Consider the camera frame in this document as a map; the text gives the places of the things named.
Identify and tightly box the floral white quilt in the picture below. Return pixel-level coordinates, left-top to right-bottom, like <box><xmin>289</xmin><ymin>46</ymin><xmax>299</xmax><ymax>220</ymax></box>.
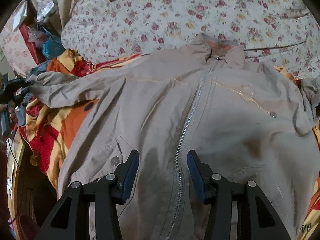
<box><xmin>61</xmin><ymin>0</ymin><xmax>319</xmax><ymax>78</ymax></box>

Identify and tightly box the clear plastic bag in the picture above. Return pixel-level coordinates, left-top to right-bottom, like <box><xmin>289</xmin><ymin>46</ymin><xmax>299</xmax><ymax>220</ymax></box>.
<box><xmin>35</xmin><ymin>0</ymin><xmax>58</xmax><ymax>23</ymax></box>

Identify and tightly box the red orange patterned blanket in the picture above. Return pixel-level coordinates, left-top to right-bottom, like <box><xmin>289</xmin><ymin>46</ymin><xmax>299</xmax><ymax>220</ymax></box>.
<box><xmin>19</xmin><ymin>49</ymin><xmax>144</xmax><ymax>189</ymax></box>

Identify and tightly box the blue plastic bag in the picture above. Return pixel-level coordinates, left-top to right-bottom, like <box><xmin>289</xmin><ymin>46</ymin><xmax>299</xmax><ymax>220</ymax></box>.
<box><xmin>41</xmin><ymin>27</ymin><xmax>66</xmax><ymax>60</ymax></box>

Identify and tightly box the beige zip-up jacket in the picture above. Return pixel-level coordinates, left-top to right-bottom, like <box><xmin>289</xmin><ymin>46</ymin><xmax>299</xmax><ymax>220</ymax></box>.
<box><xmin>31</xmin><ymin>34</ymin><xmax>319</xmax><ymax>239</ymax></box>

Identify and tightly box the floral covered box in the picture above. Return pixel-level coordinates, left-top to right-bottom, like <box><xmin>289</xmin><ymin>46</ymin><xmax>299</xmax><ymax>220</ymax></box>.
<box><xmin>1</xmin><ymin>0</ymin><xmax>37</xmax><ymax>77</ymax></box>

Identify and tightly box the person's left hand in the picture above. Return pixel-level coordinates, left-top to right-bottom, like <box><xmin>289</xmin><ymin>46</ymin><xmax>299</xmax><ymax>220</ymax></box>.
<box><xmin>9</xmin><ymin>107</ymin><xmax>17</xmax><ymax>124</ymax></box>

